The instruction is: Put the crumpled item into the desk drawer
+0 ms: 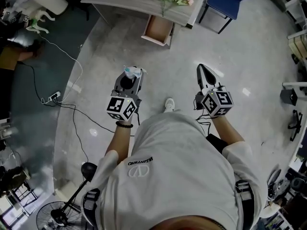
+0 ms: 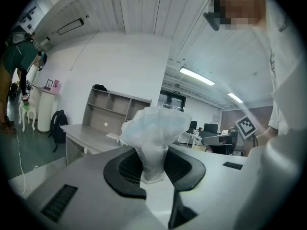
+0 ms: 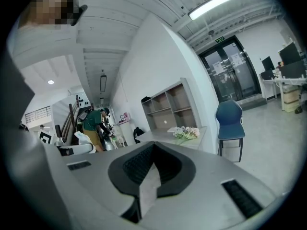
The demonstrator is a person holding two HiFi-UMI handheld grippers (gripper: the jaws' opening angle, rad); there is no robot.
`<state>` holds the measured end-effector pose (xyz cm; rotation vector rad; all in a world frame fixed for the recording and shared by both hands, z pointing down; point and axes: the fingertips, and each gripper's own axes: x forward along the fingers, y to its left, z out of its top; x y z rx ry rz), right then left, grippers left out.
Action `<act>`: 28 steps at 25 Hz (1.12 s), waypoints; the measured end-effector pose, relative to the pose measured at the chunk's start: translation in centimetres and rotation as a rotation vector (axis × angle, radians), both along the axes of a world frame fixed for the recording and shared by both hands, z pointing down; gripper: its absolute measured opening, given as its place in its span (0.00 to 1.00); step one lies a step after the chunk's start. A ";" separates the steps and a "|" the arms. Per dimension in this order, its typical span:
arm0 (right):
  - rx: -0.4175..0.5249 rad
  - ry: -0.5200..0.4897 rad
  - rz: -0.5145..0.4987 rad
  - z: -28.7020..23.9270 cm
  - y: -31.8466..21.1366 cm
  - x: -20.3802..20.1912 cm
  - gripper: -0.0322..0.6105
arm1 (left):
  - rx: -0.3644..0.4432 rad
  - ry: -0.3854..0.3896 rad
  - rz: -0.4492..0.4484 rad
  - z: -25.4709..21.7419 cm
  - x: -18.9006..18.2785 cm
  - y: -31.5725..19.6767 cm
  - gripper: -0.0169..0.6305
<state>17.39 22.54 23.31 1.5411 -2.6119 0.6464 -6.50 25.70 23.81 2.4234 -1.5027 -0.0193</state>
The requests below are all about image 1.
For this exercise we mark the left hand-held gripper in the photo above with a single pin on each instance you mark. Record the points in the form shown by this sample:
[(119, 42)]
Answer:
[(129, 90)]

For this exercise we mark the white cat figurine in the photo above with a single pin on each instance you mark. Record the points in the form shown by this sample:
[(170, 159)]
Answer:
[(39, 17)]

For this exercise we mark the person's white shoe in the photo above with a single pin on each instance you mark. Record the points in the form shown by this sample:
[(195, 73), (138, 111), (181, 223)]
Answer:
[(169, 104)]

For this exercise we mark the white power strip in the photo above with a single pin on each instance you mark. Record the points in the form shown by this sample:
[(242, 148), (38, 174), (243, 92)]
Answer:
[(53, 96)]

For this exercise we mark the wooden desk drawer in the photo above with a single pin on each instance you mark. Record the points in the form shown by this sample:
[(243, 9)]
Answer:
[(157, 30)]

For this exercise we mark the black floor fan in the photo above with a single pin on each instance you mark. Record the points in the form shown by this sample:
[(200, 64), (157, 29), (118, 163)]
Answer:
[(60, 214)]

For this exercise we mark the black folding stand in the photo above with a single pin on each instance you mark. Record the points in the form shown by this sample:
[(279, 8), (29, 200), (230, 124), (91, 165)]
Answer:
[(295, 124)]

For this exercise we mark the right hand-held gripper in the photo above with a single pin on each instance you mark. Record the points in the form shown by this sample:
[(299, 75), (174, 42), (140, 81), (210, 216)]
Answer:
[(217, 102)]

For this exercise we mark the black square box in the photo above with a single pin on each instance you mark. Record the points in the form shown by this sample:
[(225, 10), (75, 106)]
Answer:
[(289, 97)]

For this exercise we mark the blue chair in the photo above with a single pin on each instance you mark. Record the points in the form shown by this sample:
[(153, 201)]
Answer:
[(227, 1)]

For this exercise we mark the person's white shirt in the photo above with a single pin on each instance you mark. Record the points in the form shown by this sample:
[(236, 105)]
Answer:
[(172, 171)]

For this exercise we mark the brown cardboard box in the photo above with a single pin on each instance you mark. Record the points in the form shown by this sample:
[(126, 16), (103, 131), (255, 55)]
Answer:
[(8, 59)]

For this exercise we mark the white blue item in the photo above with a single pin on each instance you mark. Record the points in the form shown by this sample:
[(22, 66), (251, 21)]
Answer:
[(132, 72)]

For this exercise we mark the person's left forearm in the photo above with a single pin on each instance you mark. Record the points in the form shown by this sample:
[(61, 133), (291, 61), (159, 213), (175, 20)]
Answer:
[(120, 140)]

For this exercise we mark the person's right forearm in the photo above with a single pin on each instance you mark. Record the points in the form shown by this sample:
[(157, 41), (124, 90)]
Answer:
[(225, 130)]

